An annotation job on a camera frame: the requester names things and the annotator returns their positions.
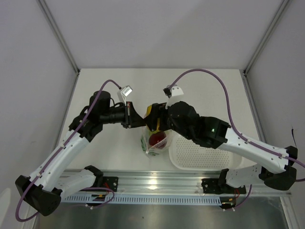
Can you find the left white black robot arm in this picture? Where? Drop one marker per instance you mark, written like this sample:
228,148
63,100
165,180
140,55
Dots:
42,189

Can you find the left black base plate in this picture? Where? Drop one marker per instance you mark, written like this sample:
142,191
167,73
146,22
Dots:
110,184

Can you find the white perforated plastic basket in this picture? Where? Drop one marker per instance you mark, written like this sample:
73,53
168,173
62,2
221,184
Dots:
186,155

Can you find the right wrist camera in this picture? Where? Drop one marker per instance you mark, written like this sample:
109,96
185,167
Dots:
174,94

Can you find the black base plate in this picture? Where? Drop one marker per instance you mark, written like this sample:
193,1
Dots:
212,186
110,184

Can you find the left aluminium frame post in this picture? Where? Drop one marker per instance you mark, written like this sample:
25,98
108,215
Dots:
58,34

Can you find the red apple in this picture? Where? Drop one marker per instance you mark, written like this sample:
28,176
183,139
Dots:
158,139

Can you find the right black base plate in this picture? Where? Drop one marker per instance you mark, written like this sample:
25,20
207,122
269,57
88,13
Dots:
212,186

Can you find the right aluminium frame post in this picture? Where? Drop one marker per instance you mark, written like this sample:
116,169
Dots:
267,35

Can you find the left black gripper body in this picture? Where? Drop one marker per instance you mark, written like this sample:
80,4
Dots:
123,123

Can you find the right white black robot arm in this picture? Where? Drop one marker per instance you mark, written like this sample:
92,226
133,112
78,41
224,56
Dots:
273,166

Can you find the aluminium mounting rail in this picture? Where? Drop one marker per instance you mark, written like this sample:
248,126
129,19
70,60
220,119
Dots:
160,183

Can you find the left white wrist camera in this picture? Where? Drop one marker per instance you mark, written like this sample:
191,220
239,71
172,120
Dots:
123,93

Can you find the green lettuce leaf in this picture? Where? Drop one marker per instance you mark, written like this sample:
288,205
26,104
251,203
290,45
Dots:
148,149

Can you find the aluminium frame post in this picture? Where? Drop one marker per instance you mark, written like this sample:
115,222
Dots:
267,35
58,34

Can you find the yellow orange mango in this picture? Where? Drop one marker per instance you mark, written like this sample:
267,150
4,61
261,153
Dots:
149,109

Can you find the clear pink zip top bag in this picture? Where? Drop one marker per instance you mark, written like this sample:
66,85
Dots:
169,137

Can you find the white slotted cable duct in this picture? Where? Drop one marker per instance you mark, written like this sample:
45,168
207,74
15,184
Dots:
198,200

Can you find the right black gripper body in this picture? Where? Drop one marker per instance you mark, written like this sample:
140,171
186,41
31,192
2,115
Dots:
165,120

